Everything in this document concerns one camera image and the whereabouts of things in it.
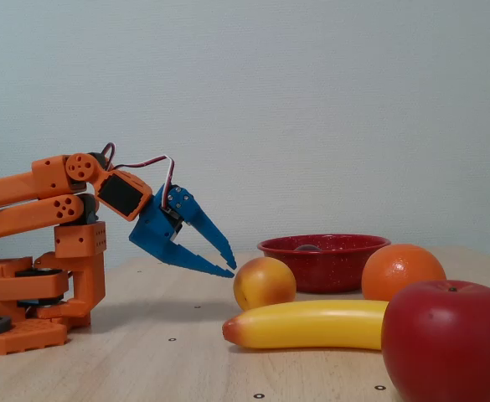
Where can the yellow plastic banana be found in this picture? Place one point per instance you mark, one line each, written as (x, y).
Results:
(311, 324)

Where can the red apple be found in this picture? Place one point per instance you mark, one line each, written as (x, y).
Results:
(450, 343)

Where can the orange fruit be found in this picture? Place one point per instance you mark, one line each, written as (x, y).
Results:
(399, 272)

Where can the orange lattice robot base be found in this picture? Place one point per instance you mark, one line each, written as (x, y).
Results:
(22, 335)

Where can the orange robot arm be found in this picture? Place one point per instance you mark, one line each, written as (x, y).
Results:
(18, 188)

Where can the yellow orange peach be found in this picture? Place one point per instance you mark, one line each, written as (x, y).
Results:
(264, 285)

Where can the red speckled bowl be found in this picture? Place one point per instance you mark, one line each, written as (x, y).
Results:
(332, 272)

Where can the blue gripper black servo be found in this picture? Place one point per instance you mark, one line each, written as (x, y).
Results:
(154, 228)

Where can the dark purple plum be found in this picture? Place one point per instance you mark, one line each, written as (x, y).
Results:
(307, 248)

